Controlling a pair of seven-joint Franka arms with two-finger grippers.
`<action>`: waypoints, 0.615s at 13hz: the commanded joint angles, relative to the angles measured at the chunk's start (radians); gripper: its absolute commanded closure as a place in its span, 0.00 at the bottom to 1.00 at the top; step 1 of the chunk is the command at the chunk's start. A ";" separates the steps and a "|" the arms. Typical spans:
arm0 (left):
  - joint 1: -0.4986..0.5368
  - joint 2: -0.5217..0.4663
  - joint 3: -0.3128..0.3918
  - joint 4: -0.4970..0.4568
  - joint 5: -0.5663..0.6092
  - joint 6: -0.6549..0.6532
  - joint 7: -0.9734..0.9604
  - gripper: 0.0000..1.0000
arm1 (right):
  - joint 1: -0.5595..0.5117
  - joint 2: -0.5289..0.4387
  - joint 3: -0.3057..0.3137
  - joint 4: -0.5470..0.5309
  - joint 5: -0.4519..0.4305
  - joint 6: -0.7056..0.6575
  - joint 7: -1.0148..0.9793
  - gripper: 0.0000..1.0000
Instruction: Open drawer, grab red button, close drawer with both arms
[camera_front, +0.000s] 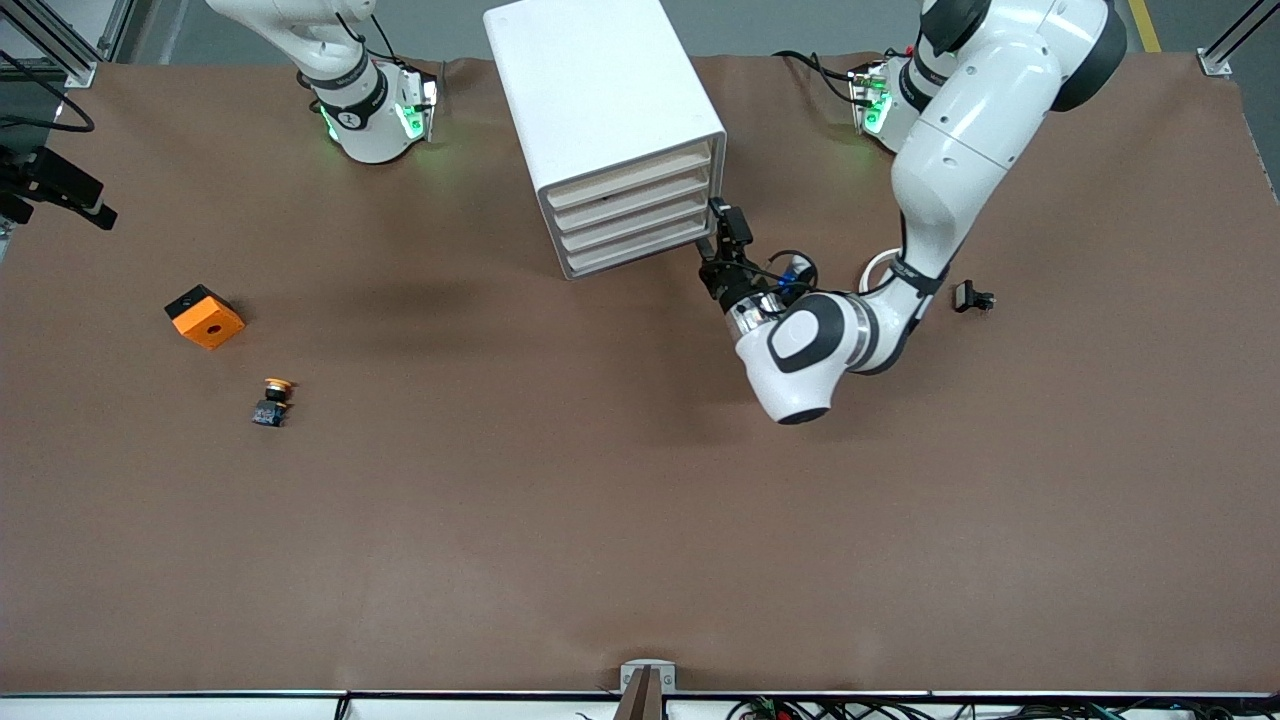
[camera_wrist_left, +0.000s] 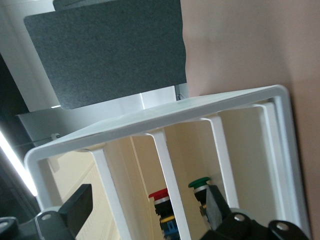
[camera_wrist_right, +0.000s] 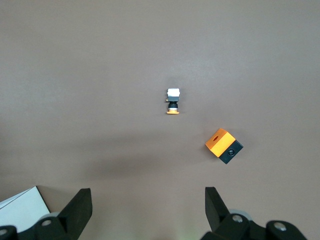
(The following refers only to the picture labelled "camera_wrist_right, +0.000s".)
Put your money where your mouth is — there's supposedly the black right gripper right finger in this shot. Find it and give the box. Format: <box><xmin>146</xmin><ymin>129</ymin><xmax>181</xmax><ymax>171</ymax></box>
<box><xmin>201</xmin><ymin>186</ymin><xmax>266</xmax><ymax>240</ymax></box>

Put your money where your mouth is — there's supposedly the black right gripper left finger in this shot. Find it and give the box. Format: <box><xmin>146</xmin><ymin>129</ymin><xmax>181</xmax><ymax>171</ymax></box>
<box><xmin>18</xmin><ymin>187</ymin><xmax>93</xmax><ymax>240</ymax></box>

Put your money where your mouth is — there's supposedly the white drawer cabinet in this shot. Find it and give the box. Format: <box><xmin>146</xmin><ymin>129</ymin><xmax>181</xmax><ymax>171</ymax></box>
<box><xmin>0</xmin><ymin>185</ymin><xmax>51</xmax><ymax>232</ymax></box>

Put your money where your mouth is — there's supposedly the orange and black button box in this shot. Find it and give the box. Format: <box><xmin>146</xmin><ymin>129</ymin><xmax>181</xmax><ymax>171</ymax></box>
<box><xmin>205</xmin><ymin>128</ymin><xmax>244</xmax><ymax>166</ymax></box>

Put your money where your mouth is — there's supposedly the orange-capped push button switch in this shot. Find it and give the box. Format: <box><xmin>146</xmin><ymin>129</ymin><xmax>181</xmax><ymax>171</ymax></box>
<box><xmin>165</xmin><ymin>87</ymin><xmax>181</xmax><ymax>116</ymax></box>

